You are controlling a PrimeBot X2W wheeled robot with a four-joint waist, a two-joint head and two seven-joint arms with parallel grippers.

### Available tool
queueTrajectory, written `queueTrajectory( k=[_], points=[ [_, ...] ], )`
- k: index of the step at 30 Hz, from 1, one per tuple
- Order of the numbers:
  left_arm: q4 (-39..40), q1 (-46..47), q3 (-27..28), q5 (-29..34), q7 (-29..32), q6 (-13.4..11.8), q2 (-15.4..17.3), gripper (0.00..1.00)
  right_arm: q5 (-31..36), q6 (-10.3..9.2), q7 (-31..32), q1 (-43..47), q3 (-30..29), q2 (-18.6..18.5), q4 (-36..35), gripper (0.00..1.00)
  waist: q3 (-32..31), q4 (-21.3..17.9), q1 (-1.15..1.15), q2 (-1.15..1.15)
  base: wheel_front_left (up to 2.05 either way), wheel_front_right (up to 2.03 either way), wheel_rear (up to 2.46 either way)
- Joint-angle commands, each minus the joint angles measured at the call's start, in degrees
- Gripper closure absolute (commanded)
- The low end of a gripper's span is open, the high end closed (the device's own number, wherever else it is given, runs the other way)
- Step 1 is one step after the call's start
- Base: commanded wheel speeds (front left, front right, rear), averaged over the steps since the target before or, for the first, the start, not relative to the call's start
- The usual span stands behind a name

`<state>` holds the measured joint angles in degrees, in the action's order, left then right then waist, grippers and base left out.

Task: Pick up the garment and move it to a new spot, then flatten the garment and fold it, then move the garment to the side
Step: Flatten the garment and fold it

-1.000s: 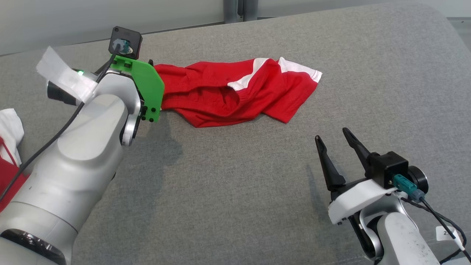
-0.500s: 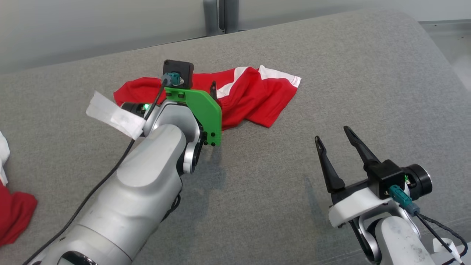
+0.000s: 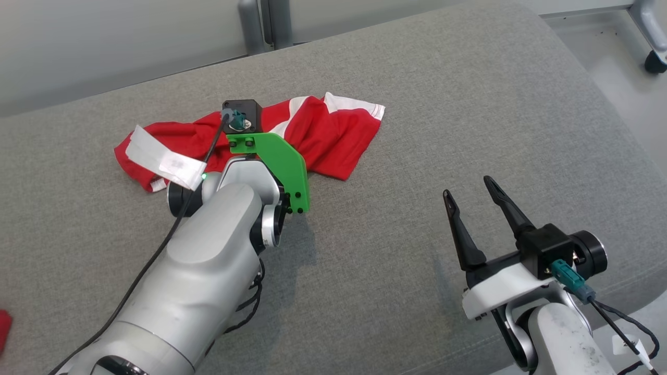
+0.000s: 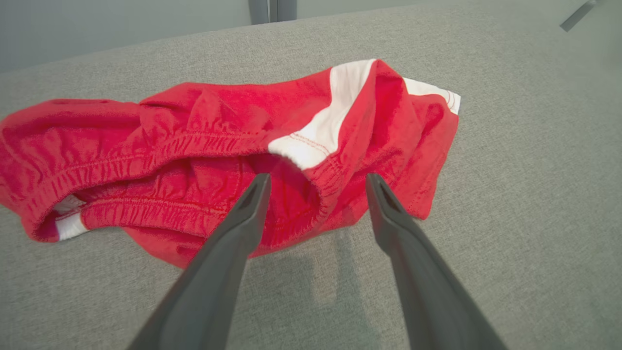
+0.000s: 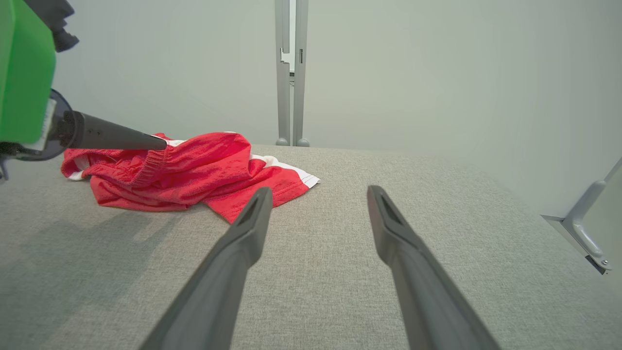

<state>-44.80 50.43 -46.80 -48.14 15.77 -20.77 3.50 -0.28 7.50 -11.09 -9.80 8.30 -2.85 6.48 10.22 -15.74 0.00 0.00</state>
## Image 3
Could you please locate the grey metal cart frame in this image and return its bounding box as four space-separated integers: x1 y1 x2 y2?
628 0 667 54

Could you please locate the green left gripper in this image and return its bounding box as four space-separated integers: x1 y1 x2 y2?
228 132 311 215

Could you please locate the grey partition post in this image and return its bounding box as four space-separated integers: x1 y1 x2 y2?
238 0 267 55
267 0 293 50

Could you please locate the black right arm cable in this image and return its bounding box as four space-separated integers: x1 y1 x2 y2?
551 259 660 375

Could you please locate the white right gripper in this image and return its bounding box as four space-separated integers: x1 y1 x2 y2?
443 176 555 320

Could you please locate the black caster wheel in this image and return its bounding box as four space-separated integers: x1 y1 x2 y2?
645 49 667 74

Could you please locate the white paper cable label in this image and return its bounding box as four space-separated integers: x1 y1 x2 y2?
125 125 208 191
612 333 640 356

